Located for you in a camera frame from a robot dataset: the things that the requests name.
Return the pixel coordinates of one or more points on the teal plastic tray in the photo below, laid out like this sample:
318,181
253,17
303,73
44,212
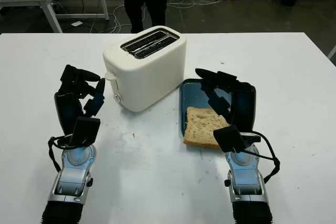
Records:
190,95

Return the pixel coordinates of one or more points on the white metal frame leg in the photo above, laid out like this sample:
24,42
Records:
332,56

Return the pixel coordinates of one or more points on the white paper on floor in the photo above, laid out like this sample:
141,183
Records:
76,23

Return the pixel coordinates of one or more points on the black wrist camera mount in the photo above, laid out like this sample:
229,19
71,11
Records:
229,138
85,130

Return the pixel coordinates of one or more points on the person in dark clothes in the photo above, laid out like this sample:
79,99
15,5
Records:
134,3

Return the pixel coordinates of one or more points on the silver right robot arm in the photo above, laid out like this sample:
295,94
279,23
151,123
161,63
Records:
245,179

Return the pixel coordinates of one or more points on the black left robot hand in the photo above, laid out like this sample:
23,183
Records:
68,108

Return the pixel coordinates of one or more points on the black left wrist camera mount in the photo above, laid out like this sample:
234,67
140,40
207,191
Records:
85,130

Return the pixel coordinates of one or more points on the white two-slot toaster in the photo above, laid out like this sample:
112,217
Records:
152,82

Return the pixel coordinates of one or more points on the brown bread slice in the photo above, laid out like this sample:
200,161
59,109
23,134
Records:
200,127

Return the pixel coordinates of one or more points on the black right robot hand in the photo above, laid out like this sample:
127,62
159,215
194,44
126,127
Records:
242,108

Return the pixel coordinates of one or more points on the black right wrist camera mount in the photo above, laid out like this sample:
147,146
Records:
229,138

